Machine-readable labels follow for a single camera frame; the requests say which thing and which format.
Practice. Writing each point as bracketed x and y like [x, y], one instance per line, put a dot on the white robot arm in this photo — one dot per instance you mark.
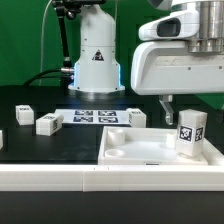
[98, 73]

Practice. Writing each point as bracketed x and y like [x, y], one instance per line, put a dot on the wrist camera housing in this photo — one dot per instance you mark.
[180, 27]

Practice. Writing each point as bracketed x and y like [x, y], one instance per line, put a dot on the white tag sheet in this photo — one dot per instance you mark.
[80, 116]

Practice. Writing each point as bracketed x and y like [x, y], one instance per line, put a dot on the white front fence wall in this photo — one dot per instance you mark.
[92, 178]

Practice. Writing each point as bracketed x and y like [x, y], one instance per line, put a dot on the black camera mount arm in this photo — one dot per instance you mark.
[69, 9]

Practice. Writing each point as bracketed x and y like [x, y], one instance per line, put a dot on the white square table top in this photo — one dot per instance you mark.
[149, 146]

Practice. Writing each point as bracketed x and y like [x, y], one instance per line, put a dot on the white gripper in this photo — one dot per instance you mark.
[167, 68]

